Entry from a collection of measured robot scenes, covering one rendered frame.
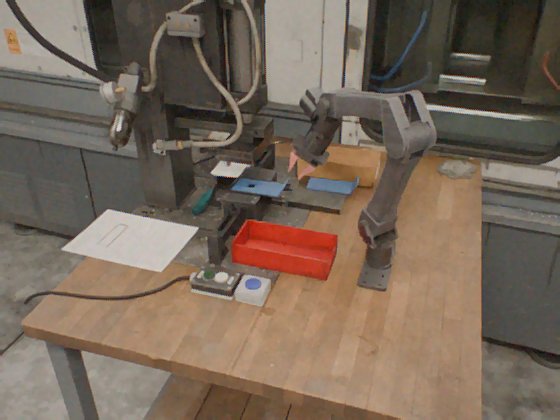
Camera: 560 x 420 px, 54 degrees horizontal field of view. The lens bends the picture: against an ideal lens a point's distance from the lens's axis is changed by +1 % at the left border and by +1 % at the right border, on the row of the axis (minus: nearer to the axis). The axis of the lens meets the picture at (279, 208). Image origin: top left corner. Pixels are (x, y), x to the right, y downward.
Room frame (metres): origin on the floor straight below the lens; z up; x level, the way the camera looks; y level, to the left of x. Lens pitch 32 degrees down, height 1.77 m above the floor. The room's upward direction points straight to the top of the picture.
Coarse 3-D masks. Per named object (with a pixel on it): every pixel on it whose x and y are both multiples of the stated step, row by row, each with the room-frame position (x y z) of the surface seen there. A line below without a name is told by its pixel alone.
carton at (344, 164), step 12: (336, 156) 1.65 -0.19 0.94; (348, 156) 1.64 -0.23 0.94; (360, 156) 1.63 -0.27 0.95; (372, 156) 1.61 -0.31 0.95; (300, 168) 1.57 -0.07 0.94; (324, 168) 1.54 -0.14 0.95; (336, 168) 1.53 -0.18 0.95; (348, 168) 1.52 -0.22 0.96; (360, 168) 1.51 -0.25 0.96; (372, 168) 1.50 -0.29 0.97; (348, 180) 1.52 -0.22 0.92; (360, 180) 1.51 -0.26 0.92; (372, 180) 1.50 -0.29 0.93
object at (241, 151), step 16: (192, 112) 1.47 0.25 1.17; (208, 112) 1.45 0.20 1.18; (224, 112) 1.44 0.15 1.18; (240, 112) 1.36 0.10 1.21; (208, 128) 1.37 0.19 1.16; (224, 128) 1.36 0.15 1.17; (256, 128) 1.33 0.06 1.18; (272, 128) 1.42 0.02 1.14; (240, 144) 1.32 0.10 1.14; (256, 144) 1.32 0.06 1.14; (224, 160) 1.29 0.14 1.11; (240, 160) 1.28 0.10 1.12; (256, 160) 1.29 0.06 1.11
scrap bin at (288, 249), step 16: (256, 224) 1.22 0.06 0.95; (272, 224) 1.21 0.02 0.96; (240, 240) 1.17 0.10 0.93; (256, 240) 1.21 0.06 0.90; (272, 240) 1.21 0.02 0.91; (288, 240) 1.19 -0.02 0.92; (304, 240) 1.18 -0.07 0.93; (320, 240) 1.17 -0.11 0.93; (336, 240) 1.16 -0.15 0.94; (240, 256) 1.11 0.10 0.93; (256, 256) 1.10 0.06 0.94; (272, 256) 1.09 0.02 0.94; (288, 256) 1.08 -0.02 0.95; (304, 256) 1.07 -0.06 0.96; (320, 256) 1.14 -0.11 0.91; (288, 272) 1.07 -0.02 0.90; (304, 272) 1.06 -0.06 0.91; (320, 272) 1.05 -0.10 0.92
